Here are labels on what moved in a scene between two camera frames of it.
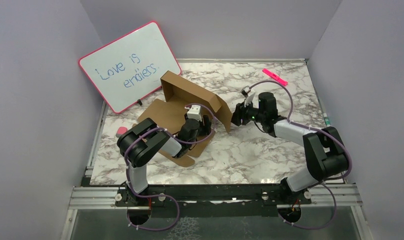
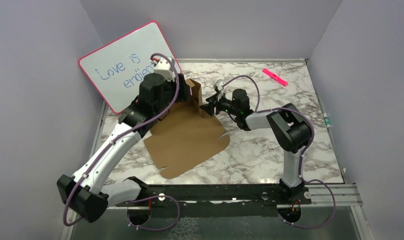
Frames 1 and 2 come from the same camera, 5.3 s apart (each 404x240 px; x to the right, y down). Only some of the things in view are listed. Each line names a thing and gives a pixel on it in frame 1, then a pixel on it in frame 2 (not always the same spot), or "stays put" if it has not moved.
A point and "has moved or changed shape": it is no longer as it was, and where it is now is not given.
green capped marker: [326, 120] stays put
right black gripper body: [253, 114] → [225, 106]
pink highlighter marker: [276, 77] stays put
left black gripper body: [203, 130] → [169, 89]
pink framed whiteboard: [130, 67] stays put
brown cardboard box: [176, 94] has moved or changed shape
